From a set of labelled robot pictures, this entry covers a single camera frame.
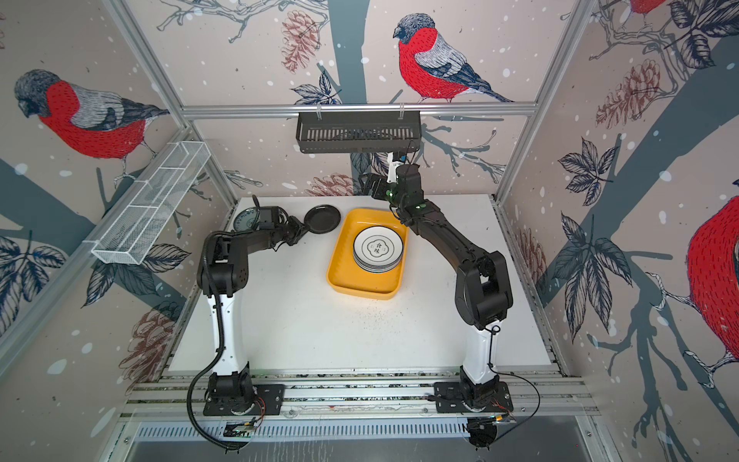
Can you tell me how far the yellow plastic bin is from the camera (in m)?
0.92

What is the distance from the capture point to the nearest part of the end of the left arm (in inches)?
36.9

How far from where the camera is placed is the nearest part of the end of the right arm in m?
0.69
